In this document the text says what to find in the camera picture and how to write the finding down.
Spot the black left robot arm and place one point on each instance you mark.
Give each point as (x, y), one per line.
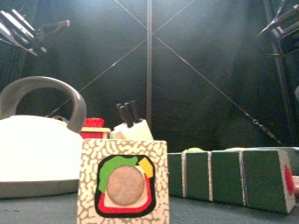
(53, 26)

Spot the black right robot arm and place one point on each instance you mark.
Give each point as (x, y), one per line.
(285, 26)

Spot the red and wood toy box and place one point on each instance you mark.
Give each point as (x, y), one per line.
(93, 128)

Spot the white toy knife block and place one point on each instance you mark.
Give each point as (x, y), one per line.
(136, 131)

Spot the rice patterned sushi toy block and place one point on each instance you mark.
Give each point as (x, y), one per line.
(90, 159)

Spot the yellow green toy food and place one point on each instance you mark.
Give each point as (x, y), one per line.
(193, 150)

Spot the green sushi roll toy slice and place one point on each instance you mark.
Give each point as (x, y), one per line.
(174, 175)
(197, 176)
(225, 178)

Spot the green sushi slice red centre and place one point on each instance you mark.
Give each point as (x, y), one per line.
(264, 180)

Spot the grey green toy box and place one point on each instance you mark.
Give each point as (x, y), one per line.
(291, 154)

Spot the pink toy piece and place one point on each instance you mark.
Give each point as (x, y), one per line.
(296, 186)

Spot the vertical metal frame pole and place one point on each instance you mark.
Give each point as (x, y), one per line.
(148, 58)

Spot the dark side frame post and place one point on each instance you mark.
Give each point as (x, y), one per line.
(283, 96)

